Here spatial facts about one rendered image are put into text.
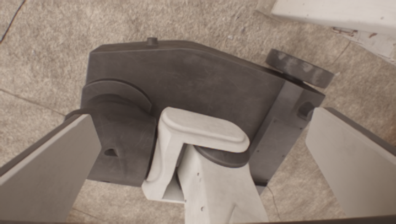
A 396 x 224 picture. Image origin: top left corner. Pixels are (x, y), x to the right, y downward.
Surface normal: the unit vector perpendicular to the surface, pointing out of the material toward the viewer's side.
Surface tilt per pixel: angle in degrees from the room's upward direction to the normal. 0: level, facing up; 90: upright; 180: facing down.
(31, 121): 0
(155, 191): 0
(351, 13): 81
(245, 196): 90
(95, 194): 0
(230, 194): 90
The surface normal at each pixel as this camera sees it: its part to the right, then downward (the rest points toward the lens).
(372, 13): -0.88, -0.18
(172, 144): 0.15, 0.47
